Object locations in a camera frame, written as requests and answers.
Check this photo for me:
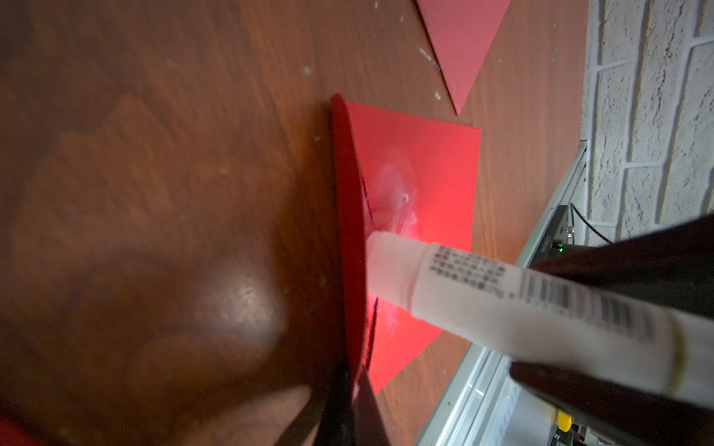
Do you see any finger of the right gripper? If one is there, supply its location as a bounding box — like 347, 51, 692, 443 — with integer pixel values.
509, 362, 713, 445
535, 215, 713, 319

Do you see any white glue stick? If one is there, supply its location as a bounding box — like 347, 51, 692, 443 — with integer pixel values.
366, 232, 713, 407

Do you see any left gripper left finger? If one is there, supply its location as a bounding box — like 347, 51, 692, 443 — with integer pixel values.
313, 364, 354, 446

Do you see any dark red envelope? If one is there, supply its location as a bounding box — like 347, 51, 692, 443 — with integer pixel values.
416, 0, 511, 114

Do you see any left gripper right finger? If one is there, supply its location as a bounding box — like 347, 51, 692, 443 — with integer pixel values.
353, 369, 390, 446

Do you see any aluminium rail frame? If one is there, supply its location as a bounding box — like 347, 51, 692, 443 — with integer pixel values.
412, 140, 589, 445

